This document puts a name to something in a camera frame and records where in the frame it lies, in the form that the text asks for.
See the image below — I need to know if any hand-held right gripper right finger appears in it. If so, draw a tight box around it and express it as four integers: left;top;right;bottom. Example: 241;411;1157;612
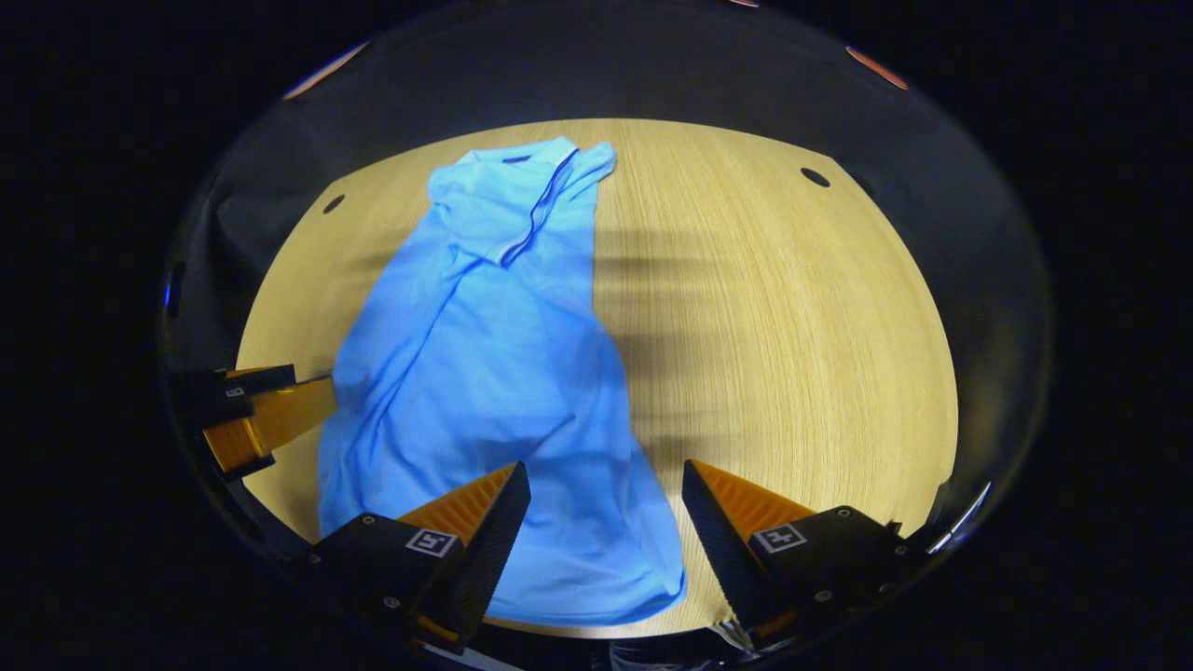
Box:
682;459;921;650

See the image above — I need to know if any light blue T-shirt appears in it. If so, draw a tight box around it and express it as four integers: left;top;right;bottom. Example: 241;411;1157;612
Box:
317;137;689;627

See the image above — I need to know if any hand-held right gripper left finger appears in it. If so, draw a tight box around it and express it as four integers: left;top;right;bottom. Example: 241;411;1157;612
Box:
306;461;532;655

